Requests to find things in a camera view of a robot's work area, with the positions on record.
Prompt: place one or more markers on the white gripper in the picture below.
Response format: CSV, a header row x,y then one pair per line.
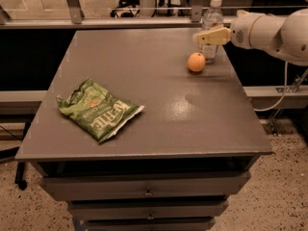
x,y
241,29

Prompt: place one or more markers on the clear plastic water bottle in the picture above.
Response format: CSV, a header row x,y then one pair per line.
x,y
211,19

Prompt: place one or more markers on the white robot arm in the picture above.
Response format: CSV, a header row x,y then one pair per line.
x,y
284,38

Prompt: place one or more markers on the orange fruit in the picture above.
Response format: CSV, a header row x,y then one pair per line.
x,y
196,62

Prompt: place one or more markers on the grey drawer cabinet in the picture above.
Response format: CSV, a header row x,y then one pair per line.
x,y
190,123

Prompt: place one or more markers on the green Kettle chips bag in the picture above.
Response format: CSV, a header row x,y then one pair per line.
x,y
97,111

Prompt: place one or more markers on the top grey drawer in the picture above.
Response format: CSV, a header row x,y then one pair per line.
x,y
145,186

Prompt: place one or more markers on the grey drawer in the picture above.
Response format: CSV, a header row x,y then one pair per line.
x,y
162,224
148,209
145,186

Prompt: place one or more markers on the middle grey drawer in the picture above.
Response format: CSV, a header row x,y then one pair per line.
x,y
148,209

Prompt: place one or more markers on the bottom grey drawer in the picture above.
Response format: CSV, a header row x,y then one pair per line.
x,y
162,224

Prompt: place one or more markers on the black stand leg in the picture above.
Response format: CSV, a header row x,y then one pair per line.
x,y
10,153

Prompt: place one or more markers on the right metal bracket post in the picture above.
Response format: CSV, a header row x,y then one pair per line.
x,y
196,10

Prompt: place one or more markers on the metal bracket post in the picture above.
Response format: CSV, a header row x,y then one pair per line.
x,y
75,11
196,10

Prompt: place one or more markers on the left metal bracket post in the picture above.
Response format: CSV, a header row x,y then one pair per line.
x,y
75,11

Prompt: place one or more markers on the metal window rail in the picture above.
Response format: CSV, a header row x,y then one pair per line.
x,y
107,23

